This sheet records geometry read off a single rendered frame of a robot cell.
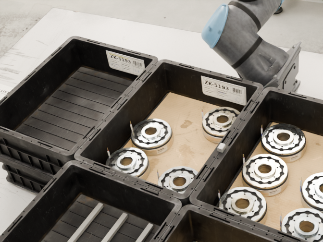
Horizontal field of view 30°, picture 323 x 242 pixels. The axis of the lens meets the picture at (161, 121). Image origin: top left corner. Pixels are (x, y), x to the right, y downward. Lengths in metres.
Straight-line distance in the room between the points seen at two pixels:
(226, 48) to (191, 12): 1.84
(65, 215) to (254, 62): 0.66
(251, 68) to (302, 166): 0.37
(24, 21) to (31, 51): 1.57
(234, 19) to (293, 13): 1.77
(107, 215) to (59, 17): 1.11
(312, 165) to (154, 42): 0.85
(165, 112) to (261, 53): 0.31
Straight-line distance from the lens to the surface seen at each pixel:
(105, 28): 2.19
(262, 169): 1.39
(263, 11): 1.71
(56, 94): 1.73
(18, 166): 1.58
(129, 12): 3.59
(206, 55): 1.97
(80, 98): 1.69
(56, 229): 1.38
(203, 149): 1.47
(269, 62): 1.68
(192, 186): 1.26
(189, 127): 1.53
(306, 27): 3.32
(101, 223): 1.36
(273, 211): 1.34
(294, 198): 1.36
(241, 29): 1.67
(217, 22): 1.66
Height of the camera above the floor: 1.88
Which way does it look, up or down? 42 degrees down
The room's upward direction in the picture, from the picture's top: 10 degrees counter-clockwise
